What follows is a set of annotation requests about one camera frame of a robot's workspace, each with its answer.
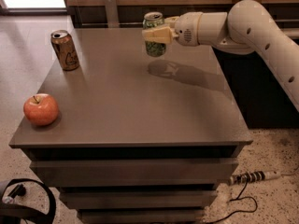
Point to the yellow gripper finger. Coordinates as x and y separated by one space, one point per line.
161 34
171 21

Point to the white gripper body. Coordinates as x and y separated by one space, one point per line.
186 29

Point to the green soda can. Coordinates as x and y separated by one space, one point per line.
151 20

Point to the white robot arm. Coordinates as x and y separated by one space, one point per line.
246 28

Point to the brown soda can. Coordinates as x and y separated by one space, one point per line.
63 45

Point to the red apple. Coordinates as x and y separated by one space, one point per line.
41 109

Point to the grey drawer cabinet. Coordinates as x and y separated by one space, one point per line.
138 139

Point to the white power strip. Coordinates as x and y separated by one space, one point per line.
256 176

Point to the left metal wall bracket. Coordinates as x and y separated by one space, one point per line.
112 13

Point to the horizontal metal rail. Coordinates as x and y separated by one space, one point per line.
280 23

